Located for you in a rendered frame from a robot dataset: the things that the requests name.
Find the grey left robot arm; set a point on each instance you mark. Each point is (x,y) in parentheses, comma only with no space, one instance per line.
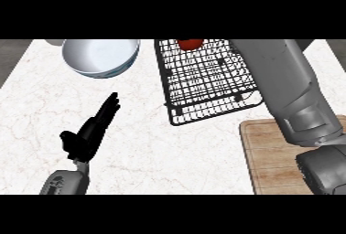
(65,181)

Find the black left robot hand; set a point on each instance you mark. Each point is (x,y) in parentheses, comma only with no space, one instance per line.
(91,131)

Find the pale grey object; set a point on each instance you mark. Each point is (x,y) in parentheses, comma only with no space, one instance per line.
(53,42)

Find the white bowl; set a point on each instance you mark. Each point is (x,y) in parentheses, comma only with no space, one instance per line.
(99,56)

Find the wooden cutting board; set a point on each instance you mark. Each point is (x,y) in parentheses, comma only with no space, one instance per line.
(269,158)

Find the red bell pepper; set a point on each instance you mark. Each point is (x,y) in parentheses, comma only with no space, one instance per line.
(189,44)

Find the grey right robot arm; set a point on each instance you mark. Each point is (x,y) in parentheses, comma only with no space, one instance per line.
(292,100)

